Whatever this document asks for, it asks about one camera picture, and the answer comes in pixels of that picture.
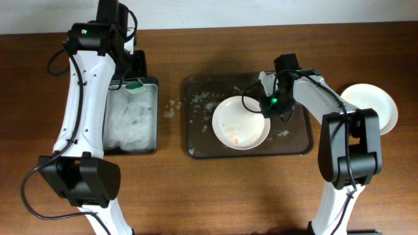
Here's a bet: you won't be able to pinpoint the green yellow sponge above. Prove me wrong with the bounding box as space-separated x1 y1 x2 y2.
125 80 146 94

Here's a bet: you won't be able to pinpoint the cream white plate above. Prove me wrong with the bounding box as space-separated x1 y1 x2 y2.
341 84 391 117

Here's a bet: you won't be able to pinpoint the light blue plate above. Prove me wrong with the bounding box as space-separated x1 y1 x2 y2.
378 97 398 135

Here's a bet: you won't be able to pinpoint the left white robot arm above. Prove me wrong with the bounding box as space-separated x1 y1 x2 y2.
37 1 140 234

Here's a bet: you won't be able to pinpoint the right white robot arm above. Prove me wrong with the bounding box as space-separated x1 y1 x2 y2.
258 54 383 234

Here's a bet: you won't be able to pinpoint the black soapy water tray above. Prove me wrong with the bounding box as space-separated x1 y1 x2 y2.
103 78 159 155

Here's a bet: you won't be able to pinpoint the dark brown serving tray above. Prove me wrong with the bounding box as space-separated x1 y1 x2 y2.
184 72 314 159

